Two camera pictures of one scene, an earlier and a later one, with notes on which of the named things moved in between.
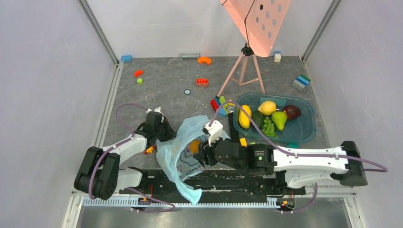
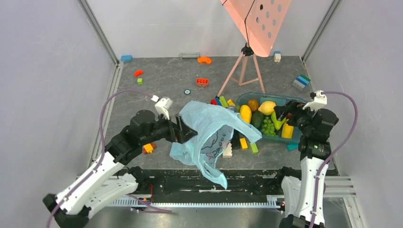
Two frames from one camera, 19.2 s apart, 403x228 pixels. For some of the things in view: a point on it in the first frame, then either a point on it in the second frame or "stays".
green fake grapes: [268, 128] stays
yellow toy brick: [243, 141] stays
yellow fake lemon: [267, 108] stays
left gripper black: [170, 133] → [180, 132]
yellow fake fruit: [244, 118] stays
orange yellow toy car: [150, 150] stays
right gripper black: [207, 154] → [290, 111]
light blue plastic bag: [175, 147] → [215, 125]
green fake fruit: [280, 119] stays
